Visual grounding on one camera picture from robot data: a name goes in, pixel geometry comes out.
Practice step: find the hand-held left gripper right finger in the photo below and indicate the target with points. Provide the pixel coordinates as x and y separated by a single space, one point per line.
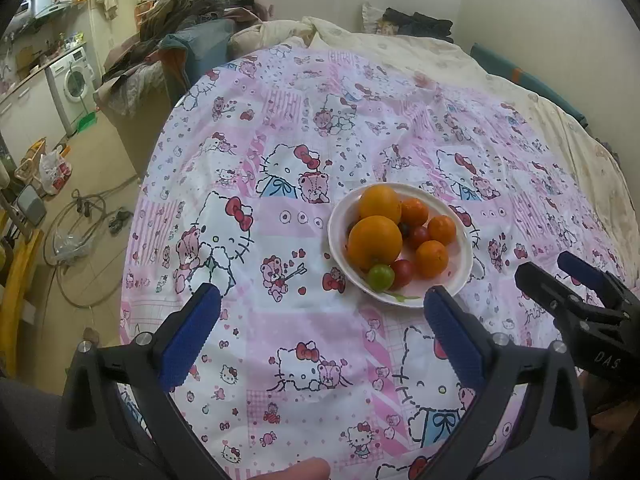
452 335

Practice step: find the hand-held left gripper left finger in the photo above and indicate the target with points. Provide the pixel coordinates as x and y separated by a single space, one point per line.
192 340

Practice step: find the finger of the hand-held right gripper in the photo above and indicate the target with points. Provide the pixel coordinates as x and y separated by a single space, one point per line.
580 266
542 285

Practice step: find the white plate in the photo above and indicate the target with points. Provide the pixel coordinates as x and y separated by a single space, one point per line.
454 267

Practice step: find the small tangerine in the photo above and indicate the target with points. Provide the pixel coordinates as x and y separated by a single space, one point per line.
414 211
442 228
432 258

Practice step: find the red tomato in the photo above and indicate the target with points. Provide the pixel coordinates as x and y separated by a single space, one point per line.
401 272
419 235

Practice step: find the large orange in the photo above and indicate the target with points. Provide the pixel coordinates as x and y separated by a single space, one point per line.
375 242
381 205

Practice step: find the person's left hand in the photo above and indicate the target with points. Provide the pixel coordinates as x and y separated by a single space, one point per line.
305 469

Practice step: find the clear plastic bag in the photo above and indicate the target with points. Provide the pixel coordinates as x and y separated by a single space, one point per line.
66 246

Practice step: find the yellow wooden chair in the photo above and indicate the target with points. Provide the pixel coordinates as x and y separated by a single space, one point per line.
20 280

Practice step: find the person's grey trousers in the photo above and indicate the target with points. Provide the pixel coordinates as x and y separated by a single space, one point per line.
25 435

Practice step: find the teal mattress edge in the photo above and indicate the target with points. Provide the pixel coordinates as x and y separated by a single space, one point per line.
530 80

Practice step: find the red and white plastic bag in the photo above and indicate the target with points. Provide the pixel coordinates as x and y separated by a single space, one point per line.
52 170

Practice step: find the pink cartoon printed blanket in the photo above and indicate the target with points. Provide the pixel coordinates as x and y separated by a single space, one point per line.
300 125

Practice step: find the green dustpan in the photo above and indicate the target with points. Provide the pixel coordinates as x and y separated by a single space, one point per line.
87 121

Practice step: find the white washing machine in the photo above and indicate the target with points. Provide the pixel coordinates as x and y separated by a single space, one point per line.
75 80

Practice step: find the dark folded clothes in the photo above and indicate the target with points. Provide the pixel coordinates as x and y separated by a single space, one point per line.
420 22

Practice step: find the printed pillow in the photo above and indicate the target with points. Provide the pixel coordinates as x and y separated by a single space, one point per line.
375 17

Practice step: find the pile of dark clothes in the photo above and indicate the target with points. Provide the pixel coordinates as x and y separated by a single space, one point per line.
175 15

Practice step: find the hanging beige cloth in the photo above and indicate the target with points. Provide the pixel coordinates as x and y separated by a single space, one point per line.
107 0

